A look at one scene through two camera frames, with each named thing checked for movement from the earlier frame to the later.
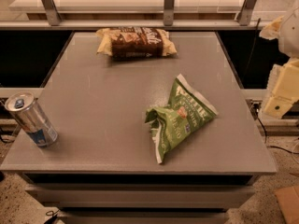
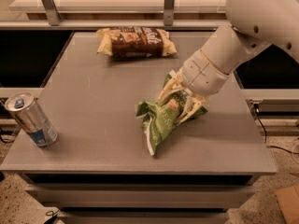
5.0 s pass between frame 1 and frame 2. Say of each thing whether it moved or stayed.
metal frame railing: stayed
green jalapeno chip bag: moved
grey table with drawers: stayed
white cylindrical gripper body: moved
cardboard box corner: stayed
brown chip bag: stayed
